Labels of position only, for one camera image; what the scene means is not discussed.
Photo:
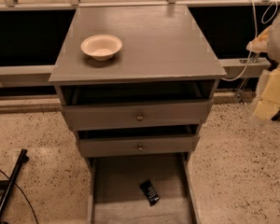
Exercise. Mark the grey top drawer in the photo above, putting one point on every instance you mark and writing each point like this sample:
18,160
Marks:
117,116

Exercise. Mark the grey middle drawer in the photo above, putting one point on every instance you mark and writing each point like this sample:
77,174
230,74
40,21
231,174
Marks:
127,146

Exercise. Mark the black metal stand leg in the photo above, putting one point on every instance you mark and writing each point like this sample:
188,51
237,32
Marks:
7,185

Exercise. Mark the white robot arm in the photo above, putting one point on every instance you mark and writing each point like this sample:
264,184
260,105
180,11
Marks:
273,51

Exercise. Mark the beige paper bowl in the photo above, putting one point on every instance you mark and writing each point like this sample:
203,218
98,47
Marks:
101,47

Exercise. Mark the grey open bottom drawer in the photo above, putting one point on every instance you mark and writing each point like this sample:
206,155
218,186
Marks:
116,197

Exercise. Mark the grey wooden drawer cabinet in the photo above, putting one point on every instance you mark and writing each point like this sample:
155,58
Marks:
179,40

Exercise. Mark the grey metal frame rail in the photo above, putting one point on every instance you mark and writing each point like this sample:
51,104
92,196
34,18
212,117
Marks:
151,11

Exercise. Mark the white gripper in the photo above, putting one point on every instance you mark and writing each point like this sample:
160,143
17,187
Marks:
267,103

